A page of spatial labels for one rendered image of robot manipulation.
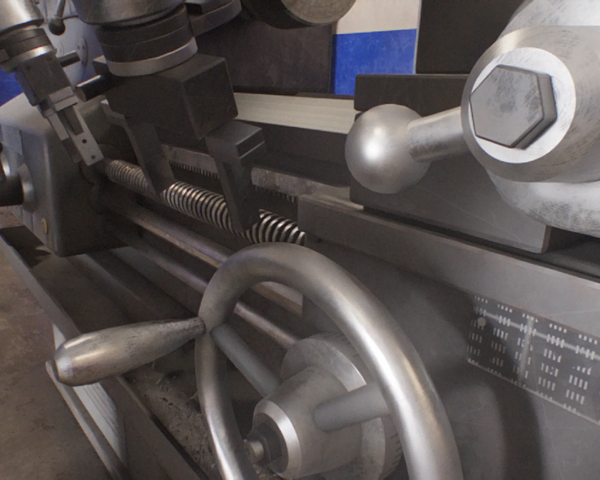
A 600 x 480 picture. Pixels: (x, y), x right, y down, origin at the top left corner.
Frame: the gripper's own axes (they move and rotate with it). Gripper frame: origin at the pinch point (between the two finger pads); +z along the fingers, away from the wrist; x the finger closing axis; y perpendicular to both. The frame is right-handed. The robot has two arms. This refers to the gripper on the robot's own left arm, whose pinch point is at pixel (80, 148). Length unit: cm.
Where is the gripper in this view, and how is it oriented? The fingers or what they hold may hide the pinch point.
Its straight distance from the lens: 84.1
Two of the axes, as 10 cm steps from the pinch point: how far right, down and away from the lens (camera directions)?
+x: -5.1, -1.6, 8.4
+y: 7.7, -5.1, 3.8
